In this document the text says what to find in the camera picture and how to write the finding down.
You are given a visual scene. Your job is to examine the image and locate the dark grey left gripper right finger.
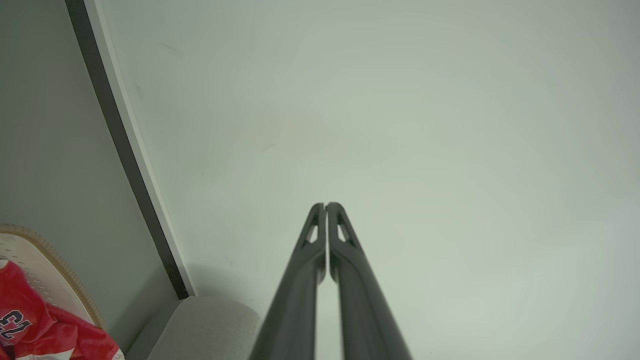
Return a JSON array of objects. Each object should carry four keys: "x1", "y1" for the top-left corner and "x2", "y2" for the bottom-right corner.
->
[{"x1": 326, "y1": 202, "x2": 414, "y2": 360}]

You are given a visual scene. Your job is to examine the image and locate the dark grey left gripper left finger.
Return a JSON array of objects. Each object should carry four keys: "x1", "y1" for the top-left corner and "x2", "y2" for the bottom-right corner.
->
[{"x1": 249, "y1": 202, "x2": 327, "y2": 360}]

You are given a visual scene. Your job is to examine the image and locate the red jersey with white trim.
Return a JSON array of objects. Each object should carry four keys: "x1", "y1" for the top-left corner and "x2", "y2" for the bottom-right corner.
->
[{"x1": 0, "y1": 259, "x2": 121, "y2": 360}]

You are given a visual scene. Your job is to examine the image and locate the white basket with brown rim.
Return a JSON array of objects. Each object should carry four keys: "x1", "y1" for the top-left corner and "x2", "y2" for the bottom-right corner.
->
[{"x1": 0, "y1": 224, "x2": 126, "y2": 360}]

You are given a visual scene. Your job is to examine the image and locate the grey fabric sofa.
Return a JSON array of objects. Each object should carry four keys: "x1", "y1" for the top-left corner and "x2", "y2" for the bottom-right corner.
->
[{"x1": 125, "y1": 296, "x2": 262, "y2": 360}]

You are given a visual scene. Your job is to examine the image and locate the white and black baseboard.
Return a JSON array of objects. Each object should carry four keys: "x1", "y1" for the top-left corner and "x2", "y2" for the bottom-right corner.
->
[{"x1": 65, "y1": 0, "x2": 199, "y2": 301}]

